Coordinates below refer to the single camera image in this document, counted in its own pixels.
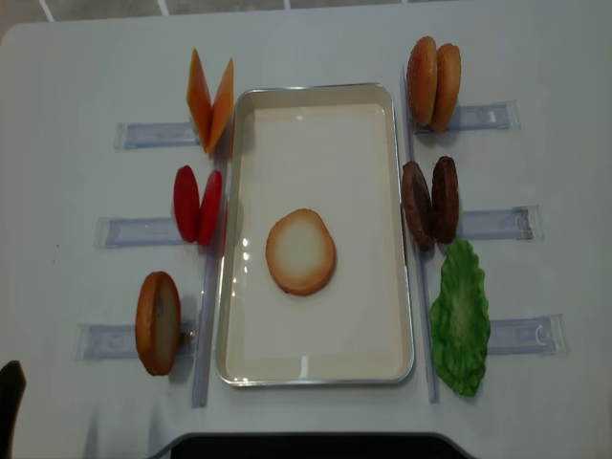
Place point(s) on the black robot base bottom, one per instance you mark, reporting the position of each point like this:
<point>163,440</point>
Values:
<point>315,445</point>

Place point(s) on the brown meat patty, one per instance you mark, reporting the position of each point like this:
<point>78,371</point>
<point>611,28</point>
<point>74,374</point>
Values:
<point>417,205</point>
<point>445,200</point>

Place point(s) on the left brown meat patty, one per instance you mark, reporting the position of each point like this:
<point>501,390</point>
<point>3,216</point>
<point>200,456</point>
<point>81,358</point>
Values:
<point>417,205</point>

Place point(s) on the clear holder bottom left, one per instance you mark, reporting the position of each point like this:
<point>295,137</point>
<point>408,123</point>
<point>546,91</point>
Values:
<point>97,342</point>

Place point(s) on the left orange cheese slice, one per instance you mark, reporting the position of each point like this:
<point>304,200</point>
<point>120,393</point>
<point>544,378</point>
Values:
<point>198,99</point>

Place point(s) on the clear holder top left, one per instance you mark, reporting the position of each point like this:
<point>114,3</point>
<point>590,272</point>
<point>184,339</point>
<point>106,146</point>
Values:
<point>130,135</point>

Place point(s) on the bun half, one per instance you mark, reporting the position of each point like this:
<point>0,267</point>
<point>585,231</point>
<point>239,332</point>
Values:
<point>448,86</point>
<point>421,75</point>

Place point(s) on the left bun top half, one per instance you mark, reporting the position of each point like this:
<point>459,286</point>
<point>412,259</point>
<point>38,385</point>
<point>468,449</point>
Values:
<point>421,75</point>

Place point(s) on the red tomato slice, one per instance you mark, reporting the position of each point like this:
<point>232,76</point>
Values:
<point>186,203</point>
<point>210,208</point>

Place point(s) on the clear holder bottom right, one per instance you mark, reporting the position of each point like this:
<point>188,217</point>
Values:
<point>544,335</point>

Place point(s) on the clear holder middle right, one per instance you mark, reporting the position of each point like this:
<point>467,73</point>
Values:
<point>517,223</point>

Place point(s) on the white rectangular metal tray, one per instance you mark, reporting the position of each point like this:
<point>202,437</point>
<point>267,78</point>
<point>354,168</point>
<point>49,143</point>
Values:
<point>332,150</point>

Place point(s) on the orange cheese slice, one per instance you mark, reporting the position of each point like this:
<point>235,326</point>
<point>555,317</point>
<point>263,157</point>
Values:
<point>222,108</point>
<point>198,99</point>

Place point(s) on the dark object bottom left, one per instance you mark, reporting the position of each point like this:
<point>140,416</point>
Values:
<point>12,388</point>

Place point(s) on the clear long rail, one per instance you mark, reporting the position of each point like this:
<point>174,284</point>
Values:
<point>420,256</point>
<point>199,394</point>

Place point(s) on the clear long rail left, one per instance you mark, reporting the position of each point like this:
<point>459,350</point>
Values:
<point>199,394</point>

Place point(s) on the clear long rail right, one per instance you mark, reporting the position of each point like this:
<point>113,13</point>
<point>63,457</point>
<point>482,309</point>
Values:
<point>420,256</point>

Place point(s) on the clear holder top right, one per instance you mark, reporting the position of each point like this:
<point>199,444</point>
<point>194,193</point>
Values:
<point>496,116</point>

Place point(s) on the green lettuce leaf on rack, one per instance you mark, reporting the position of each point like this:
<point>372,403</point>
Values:
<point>459,321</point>

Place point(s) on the clear holder middle left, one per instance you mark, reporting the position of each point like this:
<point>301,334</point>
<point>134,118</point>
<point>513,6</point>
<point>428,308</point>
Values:
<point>117,233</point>

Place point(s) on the right orange cheese slice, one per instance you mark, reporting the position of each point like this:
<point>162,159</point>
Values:
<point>222,108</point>

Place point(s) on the left red tomato slice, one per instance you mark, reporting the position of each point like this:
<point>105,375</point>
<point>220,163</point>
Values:
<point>186,203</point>

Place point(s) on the right bun half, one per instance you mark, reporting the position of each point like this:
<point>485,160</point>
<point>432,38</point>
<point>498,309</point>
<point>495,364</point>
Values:
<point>448,86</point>

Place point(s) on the right red tomato slice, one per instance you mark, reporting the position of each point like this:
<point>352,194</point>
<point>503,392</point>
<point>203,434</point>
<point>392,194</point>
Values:
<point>210,208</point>

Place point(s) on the round bread slice in tray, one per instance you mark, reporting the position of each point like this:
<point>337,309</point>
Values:
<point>300,252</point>

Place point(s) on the clear holder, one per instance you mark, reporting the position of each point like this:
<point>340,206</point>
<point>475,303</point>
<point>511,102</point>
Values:
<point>517,223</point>
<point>130,135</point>
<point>496,116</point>
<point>117,233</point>
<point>97,342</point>
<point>544,335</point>

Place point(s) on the upright bread slice left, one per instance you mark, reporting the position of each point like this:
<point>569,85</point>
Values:
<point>158,323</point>

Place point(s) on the right brown meat patty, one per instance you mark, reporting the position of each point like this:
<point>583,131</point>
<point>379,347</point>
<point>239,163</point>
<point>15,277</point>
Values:
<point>445,200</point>

